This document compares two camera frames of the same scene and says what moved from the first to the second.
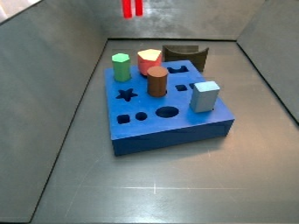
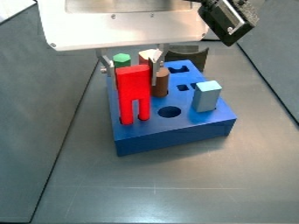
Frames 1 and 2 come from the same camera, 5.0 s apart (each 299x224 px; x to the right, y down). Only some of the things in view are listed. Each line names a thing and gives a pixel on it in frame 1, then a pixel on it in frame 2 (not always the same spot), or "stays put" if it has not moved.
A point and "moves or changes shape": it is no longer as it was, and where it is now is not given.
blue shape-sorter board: [149, 122] stays put
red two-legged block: [127, 8] moves or changes shape
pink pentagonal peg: [150, 58] stays put
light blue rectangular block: [203, 99] stays put
